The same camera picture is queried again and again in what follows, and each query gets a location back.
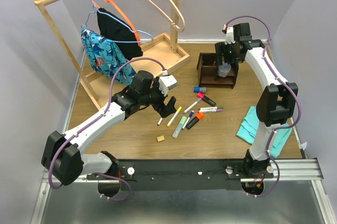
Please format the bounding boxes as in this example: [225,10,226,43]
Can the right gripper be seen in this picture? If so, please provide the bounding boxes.
[214,41,242,66]

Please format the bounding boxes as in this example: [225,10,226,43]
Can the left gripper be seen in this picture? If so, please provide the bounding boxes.
[140,77,177,118]

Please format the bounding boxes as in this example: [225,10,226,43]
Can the yellow cap marker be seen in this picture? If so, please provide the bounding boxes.
[166,106,182,127]

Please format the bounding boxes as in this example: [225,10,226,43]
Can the clear paperclip jar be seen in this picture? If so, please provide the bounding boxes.
[218,63,231,77]

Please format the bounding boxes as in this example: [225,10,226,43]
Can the brown wooden desk organizer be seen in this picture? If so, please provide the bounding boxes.
[196,52,239,89]

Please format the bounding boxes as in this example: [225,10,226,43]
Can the purple cap white marker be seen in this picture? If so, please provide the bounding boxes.
[183,98,202,114]

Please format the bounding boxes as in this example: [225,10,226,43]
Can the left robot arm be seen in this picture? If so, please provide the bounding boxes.
[41,71,177,186]

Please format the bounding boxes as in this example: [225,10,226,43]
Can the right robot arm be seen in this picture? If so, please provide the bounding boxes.
[215,23,298,178]

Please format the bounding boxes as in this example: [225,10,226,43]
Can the mint green highlighter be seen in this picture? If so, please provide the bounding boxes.
[172,116,187,139]

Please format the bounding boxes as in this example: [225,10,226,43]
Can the blue cap whiteboard marker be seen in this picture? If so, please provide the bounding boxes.
[182,110,194,130]

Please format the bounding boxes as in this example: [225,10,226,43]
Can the orange black highlighter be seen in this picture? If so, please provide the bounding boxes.
[185,112,204,130]

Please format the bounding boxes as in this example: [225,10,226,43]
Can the pink black highlighter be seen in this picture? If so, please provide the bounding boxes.
[197,92,216,106]

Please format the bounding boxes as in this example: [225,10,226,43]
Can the green cap white marker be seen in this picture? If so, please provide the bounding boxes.
[199,106,223,111]

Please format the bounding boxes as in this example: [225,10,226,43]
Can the pink cap white marker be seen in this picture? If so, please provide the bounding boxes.
[198,109,223,113]

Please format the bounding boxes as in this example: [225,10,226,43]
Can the wooden clothes rack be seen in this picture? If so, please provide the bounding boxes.
[33,0,190,110]

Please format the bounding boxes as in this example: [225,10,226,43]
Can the teal folded cloth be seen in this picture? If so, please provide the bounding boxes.
[236,106,292,158]

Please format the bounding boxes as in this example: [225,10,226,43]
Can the blue patterned shorts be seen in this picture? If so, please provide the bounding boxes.
[81,28,136,85]

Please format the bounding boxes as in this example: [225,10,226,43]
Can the black garment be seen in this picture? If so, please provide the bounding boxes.
[97,8,143,60]

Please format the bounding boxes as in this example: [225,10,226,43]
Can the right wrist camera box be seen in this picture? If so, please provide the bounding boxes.
[223,27,235,45]

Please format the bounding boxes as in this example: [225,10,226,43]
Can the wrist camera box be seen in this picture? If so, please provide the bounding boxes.
[158,75,177,96]
[223,27,235,45]

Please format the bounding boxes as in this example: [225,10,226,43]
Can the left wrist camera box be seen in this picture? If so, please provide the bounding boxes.
[158,75,177,96]

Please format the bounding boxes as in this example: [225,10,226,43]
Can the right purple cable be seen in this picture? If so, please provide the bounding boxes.
[222,15,302,198]

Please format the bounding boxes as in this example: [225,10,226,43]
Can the purple cable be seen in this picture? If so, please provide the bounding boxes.
[222,15,302,198]
[47,56,169,201]

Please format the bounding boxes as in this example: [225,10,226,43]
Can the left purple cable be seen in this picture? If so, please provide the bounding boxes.
[47,56,169,201]

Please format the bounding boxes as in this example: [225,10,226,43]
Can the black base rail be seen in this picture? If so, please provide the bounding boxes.
[86,158,274,192]

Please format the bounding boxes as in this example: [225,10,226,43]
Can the light blue wire hanger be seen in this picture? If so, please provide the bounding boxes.
[89,0,154,46]

